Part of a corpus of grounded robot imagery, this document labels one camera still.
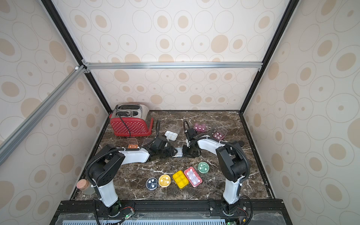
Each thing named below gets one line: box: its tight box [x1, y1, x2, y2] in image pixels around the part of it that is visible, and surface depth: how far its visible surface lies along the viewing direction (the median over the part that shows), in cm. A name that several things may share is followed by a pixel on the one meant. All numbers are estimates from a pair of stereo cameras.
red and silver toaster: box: [109, 103, 154, 137], surface depth 96 cm
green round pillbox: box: [197, 161, 210, 174], surface depth 89 cm
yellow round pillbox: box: [158, 173, 172, 188], surface depth 84 cm
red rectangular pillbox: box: [183, 166, 203, 188], surface depth 85 cm
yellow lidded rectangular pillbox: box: [172, 170, 189, 189], surface depth 85 cm
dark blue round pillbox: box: [145, 177, 159, 191], surface depth 83 cm
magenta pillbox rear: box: [194, 122, 206, 133], surface depth 111 cm
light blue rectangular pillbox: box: [172, 147, 183, 158], surface depth 94 cm
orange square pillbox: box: [126, 137, 139, 149], surface depth 99 cm
